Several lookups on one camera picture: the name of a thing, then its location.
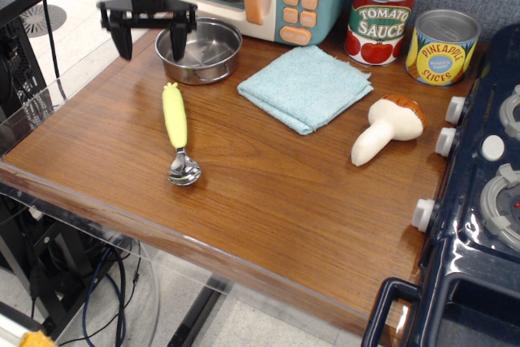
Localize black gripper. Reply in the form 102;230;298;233
97;0;197;61

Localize stainless steel pot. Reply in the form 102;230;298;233
155;17;243;85

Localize spoon with yellow handle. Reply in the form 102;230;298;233
162;83;202;186

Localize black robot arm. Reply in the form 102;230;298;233
97;0;197;60

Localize round floor drain grate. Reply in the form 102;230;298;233
20;4;67;38

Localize light blue folded cloth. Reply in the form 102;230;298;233
237;46;373;136

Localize tomato sauce can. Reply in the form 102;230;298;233
344;0;415;65

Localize plush toy mushroom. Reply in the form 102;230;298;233
350;94;427;167

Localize pineapple slices can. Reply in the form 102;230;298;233
405;9;481;87

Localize dark blue toy stove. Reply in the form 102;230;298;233
362;24;519;346

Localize black cable on floor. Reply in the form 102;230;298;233
60;241;143;347

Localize blue cable on floor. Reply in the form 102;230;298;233
82;245;127;347

